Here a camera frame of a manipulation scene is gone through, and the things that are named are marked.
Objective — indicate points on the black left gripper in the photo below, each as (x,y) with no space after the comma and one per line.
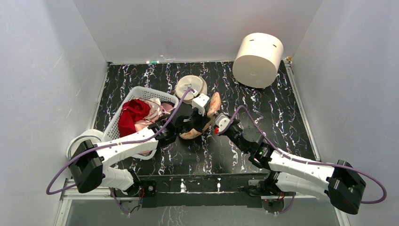
(202,119)

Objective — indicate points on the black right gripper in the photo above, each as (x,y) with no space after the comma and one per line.
(227,131)

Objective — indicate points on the pink floral mesh laundry bag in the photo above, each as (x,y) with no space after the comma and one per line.
(215,106)

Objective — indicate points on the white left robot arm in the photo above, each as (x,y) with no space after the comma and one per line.
(91,161)

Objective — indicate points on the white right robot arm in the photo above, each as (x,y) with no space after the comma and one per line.
(337,183)

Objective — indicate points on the round white mesh laundry bag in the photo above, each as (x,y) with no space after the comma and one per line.
(190,81)

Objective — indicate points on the white plastic laundry basket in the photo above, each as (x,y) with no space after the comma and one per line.
(112,132)

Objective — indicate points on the round white mesh bag left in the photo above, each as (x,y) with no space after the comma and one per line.
(94,135)

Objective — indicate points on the pink and white bras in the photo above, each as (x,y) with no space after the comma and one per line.
(157,109)

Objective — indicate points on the red garment in basket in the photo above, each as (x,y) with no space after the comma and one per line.
(131,112)

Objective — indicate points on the large cream cylinder drum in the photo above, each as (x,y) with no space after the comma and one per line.
(257,61)

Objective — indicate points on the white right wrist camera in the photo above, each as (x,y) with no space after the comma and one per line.
(221,123)

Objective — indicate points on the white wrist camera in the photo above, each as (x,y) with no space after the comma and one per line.
(221,123)
(201,102)

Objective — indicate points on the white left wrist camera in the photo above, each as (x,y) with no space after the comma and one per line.
(201,102)

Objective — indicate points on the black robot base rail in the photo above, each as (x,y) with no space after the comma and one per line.
(253,190)

